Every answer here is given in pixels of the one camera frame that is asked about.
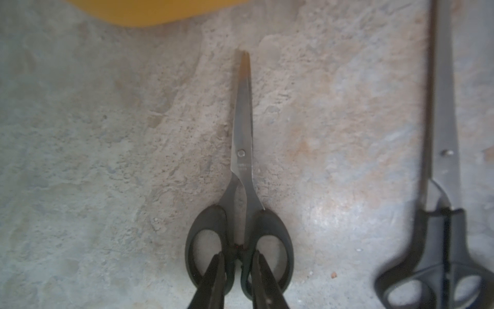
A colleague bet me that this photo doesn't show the yellow plastic storage box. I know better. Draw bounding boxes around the yellow plastic storage box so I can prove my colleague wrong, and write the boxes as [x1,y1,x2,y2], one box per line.
[69,0,245,27]

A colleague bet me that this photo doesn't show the small black scissors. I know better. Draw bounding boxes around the small black scissors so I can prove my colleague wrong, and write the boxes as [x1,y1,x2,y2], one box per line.
[374,1,493,308]

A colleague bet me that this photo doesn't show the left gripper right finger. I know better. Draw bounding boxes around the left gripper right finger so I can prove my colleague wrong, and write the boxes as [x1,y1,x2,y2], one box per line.
[251,251,289,309]

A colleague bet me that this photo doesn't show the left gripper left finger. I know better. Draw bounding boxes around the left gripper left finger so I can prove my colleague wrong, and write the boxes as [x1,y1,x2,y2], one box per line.
[188,252,226,309]

